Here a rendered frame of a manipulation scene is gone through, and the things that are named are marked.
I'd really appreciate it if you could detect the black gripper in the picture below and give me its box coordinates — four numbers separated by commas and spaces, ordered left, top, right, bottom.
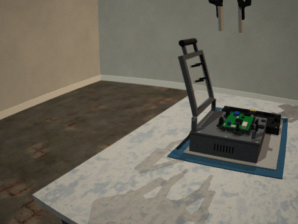
208, 0, 251, 33

